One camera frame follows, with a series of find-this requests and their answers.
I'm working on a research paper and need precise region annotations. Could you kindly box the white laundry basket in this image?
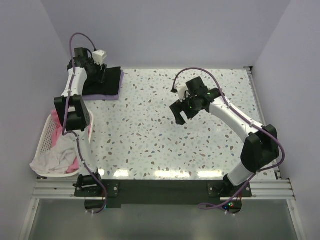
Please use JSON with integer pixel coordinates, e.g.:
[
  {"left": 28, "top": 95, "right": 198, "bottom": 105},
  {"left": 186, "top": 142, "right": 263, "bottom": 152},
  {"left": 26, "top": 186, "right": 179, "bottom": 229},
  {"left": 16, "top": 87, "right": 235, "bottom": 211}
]
[{"left": 33, "top": 115, "right": 79, "bottom": 178}]

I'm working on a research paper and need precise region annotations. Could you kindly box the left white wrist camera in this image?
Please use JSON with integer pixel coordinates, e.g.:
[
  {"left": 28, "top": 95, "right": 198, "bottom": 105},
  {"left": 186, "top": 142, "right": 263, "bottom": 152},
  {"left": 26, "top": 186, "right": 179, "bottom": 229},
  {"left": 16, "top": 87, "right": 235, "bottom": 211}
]
[{"left": 92, "top": 50, "right": 107, "bottom": 66}]

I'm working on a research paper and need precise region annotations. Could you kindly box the black t shirt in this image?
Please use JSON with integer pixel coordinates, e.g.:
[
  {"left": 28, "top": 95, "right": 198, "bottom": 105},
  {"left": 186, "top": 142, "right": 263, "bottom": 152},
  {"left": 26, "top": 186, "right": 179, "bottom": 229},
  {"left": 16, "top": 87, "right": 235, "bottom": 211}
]
[{"left": 82, "top": 66, "right": 122, "bottom": 96}]

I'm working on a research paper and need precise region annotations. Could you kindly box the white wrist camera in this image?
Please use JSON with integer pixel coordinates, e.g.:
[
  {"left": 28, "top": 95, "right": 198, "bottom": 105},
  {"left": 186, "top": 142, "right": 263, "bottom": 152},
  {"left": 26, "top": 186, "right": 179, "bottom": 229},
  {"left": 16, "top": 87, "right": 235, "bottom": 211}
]
[
  {"left": 92, "top": 50, "right": 107, "bottom": 66},
  {"left": 171, "top": 85, "right": 188, "bottom": 102}
]

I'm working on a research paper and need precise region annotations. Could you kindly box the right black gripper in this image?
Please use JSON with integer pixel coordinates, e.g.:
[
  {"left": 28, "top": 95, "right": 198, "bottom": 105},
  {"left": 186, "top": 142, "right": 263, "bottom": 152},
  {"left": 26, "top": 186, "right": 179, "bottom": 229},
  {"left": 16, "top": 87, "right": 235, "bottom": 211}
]
[{"left": 170, "top": 92, "right": 202, "bottom": 126}]

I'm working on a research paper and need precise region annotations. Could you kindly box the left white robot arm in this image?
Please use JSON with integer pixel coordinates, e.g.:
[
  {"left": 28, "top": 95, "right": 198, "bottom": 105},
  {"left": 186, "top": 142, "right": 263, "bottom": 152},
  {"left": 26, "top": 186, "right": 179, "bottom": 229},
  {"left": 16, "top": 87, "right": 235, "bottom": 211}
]
[{"left": 54, "top": 47, "right": 107, "bottom": 196}]

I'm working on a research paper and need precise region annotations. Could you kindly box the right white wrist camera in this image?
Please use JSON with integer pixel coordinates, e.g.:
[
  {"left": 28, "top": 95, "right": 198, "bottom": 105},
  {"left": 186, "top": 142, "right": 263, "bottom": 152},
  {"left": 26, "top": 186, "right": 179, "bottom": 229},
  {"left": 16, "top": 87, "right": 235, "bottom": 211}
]
[{"left": 171, "top": 85, "right": 188, "bottom": 102}]

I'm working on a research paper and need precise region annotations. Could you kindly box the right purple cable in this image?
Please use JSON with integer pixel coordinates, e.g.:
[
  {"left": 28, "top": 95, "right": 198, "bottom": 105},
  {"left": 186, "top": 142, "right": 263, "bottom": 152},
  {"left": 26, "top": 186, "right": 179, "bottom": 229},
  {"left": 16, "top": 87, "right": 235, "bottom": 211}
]
[{"left": 171, "top": 67, "right": 286, "bottom": 211}]

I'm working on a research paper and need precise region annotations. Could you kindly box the pink t shirt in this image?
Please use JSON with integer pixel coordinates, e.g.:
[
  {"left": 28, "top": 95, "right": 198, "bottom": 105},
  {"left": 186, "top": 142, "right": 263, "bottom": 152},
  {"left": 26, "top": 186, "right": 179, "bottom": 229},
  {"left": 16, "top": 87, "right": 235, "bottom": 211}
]
[{"left": 50, "top": 110, "right": 79, "bottom": 174}]

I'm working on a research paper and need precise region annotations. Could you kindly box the white t shirt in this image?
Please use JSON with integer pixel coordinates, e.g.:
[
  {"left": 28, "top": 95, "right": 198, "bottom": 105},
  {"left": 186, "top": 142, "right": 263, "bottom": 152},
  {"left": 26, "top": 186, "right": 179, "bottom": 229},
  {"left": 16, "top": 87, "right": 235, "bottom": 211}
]
[{"left": 29, "top": 134, "right": 79, "bottom": 176}]

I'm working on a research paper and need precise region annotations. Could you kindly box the folded purple t shirt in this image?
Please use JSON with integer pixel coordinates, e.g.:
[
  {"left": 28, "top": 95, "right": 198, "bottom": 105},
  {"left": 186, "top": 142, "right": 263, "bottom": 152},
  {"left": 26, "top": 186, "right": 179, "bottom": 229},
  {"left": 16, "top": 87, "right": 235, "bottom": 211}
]
[{"left": 82, "top": 70, "right": 124, "bottom": 101}]

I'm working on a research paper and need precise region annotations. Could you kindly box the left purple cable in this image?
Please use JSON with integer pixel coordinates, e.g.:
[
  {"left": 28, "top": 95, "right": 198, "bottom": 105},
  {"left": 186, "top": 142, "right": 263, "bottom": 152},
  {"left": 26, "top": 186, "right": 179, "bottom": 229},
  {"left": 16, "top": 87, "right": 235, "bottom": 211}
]
[{"left": 62, "top": 33, "right": 110, "bottom": 215}]

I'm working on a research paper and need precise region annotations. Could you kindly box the purple cable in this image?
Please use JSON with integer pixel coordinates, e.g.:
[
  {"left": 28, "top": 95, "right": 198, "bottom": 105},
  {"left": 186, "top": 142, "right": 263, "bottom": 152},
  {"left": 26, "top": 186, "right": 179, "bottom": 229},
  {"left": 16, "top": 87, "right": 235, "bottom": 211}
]
[
  {"left": 171, "top": 67, "right": 286, "bottom": 211},
  {"left": 62, "top": 33, "right": 110, "bottom": 215}
]

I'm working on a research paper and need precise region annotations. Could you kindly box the aluminium frame rail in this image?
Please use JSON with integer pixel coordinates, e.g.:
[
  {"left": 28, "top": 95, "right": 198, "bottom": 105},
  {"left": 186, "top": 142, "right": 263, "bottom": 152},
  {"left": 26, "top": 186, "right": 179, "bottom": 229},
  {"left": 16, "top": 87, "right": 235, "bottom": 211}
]
[{"left": 31, "top": 178, "right": 296, "bottom": 200}]

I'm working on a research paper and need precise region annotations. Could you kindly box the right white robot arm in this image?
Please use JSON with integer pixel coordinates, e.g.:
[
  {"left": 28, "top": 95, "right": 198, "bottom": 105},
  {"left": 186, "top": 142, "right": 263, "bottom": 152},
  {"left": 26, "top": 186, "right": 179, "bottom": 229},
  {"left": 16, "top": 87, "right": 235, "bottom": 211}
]
[{"left": 170, "top": 77, "right": 280, "bottom": 197}]

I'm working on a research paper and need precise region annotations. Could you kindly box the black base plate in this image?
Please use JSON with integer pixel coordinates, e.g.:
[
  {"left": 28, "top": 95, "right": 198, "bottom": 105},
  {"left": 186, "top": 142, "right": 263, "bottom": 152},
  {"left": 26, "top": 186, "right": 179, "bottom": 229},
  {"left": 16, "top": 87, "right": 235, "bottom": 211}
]
[{"left": 73, "top": 176, "right": 252, "bottom": 213}]

